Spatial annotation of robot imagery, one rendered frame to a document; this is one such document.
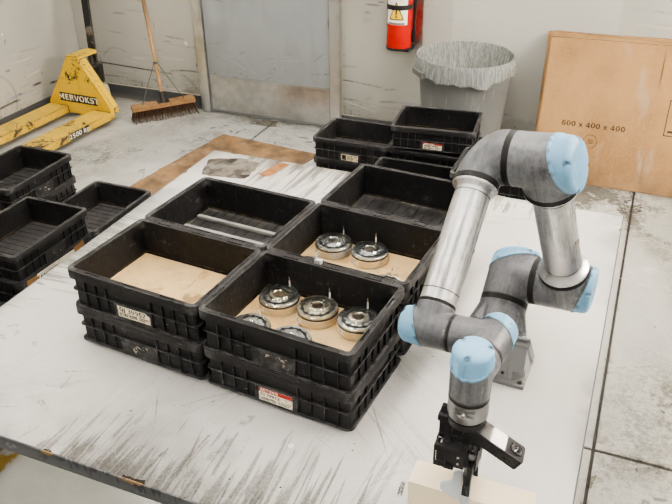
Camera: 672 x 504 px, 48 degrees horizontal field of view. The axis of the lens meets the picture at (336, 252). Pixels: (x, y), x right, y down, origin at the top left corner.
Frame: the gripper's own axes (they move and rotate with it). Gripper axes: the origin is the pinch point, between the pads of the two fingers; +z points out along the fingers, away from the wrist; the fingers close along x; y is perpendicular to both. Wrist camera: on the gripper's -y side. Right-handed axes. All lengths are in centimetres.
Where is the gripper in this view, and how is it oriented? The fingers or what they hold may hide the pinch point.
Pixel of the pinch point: (471, 492)
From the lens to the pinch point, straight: 157.5
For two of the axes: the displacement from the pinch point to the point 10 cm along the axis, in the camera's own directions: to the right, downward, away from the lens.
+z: 0.2, 8.6, 5.1
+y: -9.3, -1.8, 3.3
